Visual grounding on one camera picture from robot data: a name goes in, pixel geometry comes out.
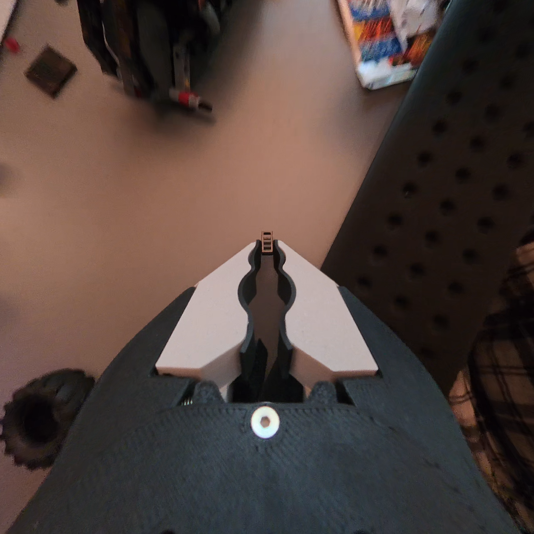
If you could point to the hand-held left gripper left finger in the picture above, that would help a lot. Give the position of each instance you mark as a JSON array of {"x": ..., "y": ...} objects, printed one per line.
[{"x": 200, "y": 329}]

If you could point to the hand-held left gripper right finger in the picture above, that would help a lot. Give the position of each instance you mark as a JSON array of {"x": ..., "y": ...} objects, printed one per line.
[{"x": 333, "y": 329}]

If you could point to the small brown grille piece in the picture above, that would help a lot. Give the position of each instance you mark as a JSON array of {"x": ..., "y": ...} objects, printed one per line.
[{"x": 267, "y": 242}]

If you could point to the brick-built toy truck model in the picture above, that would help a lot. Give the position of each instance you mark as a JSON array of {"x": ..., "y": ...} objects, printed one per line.
[{"x": 137, "y": 41}]

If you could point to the black rubber tyre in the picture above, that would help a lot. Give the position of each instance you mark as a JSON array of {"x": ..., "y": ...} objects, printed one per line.
[{"x": 62, "y": 400}]

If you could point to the person's torso in plaid shirt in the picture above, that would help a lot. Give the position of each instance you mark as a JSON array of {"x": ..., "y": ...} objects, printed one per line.
[{"x": 500, "y": 375}]

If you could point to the black perforated chair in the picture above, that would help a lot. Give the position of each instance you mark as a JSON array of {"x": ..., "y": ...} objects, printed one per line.
[{"x": 438, "y": 187}]

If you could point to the sticker sheet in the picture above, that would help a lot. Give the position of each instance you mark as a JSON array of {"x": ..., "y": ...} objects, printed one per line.
[{"x": 375, "y": 50}]

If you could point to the black square tile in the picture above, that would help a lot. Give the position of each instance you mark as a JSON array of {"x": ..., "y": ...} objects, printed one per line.
[{"x": 51, "y": 71}]

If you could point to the red round stud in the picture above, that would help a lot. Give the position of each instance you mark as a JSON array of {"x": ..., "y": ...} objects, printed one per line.
[{"x": 11, "y": 45}]

